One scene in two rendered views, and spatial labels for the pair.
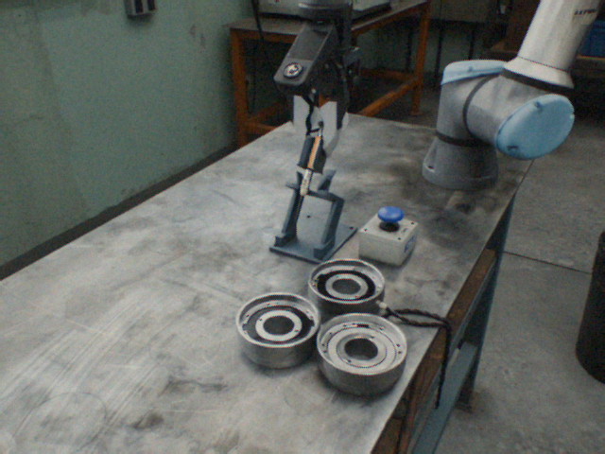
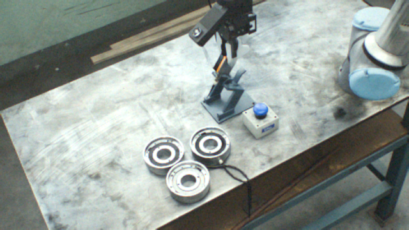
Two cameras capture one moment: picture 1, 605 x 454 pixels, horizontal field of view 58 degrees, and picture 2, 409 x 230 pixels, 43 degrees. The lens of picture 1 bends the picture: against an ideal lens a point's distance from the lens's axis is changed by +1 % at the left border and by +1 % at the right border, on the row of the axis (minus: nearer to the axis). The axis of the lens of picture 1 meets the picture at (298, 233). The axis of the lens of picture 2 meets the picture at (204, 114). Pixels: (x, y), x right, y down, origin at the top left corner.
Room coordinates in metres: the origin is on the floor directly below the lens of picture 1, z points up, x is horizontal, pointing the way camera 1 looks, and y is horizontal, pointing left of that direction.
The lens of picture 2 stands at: (-0.11, -0.55, 1.87)
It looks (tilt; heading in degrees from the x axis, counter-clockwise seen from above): 47 degrees down; 34
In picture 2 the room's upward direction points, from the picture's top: 6 degrees counter-clockwise
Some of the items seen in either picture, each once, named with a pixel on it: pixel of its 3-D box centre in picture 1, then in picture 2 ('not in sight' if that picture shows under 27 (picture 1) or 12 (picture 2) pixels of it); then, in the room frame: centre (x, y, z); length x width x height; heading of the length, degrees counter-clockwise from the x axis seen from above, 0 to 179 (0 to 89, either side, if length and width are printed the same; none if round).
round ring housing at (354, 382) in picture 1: (360, 354); (188, 183); (0.48, -0.07, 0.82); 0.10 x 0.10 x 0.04
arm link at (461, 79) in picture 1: (474, 96); (373, 36); (1.03, -0.34, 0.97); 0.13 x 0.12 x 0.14; 18
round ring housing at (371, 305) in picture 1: (346, 290); (210, 146); (0.61, -0.07, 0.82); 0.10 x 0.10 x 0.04
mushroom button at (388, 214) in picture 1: (389, 223); (260, 113); (0.74, -0.14, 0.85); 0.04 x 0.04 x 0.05
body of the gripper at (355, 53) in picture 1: (326, 49); (233, 13); (0.80, -0.04, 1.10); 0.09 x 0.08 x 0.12; 150
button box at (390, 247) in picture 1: (389, 236); (262, 119); (0.75, -0.15, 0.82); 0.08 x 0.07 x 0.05; 149
